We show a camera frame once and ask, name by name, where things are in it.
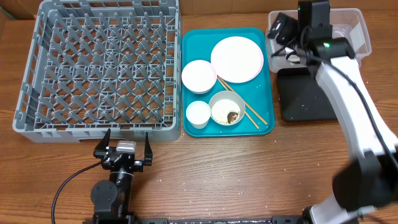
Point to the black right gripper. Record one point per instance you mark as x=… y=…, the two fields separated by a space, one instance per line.
x=282 y=28

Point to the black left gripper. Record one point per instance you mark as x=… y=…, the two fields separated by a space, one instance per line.
x=137 y=165

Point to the white plastic cup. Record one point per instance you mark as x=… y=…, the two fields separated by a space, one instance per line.
x=198 y=114

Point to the grey small bowl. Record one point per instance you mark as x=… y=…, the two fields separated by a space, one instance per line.
x=231 y=96

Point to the brown food scrap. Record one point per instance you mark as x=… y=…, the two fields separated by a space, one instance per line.
x=232 y=117

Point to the white rice pile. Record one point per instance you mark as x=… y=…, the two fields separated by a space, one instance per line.
x=221 y=108

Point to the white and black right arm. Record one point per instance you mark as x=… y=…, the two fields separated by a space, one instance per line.
x=315 y=51

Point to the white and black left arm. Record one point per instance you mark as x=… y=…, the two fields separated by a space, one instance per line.
x=111 y=197

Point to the clear plastic waste bin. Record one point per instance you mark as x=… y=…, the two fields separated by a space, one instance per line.
x=346 y=22

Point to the large white round plate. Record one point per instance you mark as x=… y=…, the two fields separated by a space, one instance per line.
x=237 y=59

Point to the black rectangular tray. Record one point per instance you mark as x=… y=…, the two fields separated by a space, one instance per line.
x=300 y=97

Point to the upper wooden chopstick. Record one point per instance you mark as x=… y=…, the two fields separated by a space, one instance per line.
x=253 y=111

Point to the wooden chopstick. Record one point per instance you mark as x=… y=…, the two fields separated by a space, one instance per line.
x=226 y=87
x=253 y=111

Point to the teal serving tray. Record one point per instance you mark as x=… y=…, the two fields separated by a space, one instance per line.
x=197 y=45

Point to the lower wooden chopstick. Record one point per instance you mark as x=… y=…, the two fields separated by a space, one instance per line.
x=226 y=87

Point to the grey plastic dish rack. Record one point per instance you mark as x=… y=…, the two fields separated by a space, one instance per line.
x=97 y=66

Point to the white shallow bowl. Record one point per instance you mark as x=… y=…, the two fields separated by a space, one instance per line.
x=199 y=76

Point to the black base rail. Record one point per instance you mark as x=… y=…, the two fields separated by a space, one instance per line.
x=273 y=220

